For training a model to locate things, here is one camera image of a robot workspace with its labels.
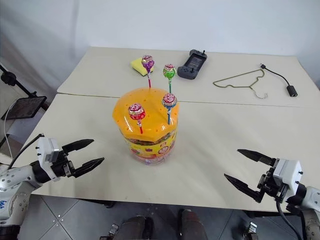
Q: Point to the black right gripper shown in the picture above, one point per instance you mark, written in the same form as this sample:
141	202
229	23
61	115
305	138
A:
271	187

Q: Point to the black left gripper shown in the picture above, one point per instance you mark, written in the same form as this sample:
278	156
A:
62	167

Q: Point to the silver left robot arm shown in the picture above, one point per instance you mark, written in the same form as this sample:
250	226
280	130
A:
12	180

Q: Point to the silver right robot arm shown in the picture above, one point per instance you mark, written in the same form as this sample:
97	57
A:
312	197

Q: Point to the red wrapped lollipop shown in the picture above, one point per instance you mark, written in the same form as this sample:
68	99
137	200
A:
136	112

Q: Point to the lollipop jar with orange lid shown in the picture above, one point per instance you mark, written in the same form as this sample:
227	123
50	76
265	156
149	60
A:
147	107

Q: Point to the blue stick lollipop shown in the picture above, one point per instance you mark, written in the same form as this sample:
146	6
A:
169	100

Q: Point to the purple wrapped lollipop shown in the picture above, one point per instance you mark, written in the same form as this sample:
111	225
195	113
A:
147	62

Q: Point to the green wrapped lollipop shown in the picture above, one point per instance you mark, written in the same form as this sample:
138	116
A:
169	72

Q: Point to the metal table caster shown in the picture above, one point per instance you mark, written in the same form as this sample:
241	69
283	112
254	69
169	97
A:
252	231
113	230

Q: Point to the black tablet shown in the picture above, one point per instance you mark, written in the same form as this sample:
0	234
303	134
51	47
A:
25	106

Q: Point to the dark rounded shape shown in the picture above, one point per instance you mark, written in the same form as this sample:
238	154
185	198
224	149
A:
191	225
136	228

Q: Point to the yellow sponge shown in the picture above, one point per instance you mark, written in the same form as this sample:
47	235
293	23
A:
136	64

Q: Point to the black game controller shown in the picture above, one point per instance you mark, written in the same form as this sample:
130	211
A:
191	65

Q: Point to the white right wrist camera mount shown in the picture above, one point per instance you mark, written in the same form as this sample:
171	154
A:
287	172

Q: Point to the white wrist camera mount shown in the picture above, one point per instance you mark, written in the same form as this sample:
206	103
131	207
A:
287	172
46	152

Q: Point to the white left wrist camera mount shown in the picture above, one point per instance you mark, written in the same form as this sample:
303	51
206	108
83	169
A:
46	152

